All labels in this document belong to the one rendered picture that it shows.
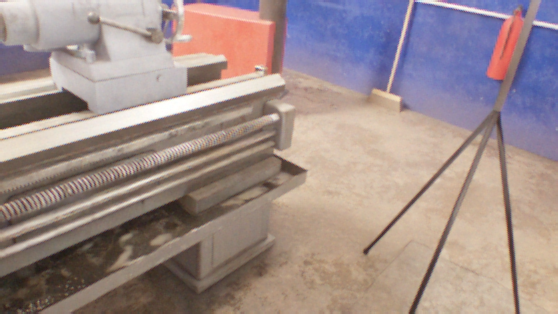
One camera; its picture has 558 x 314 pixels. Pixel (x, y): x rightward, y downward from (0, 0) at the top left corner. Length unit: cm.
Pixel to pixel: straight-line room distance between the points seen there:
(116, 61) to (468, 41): 319
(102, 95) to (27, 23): 27
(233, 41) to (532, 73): 241
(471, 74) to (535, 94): 53
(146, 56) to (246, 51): 201
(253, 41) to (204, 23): 44
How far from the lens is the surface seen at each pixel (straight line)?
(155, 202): 153
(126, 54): 139
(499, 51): 376
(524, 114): 399
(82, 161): 128
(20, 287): 144
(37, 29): 133
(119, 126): 130
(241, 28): 336
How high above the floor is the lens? 136
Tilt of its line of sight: 28 degrees down
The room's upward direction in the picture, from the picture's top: 7 degrees clockwise
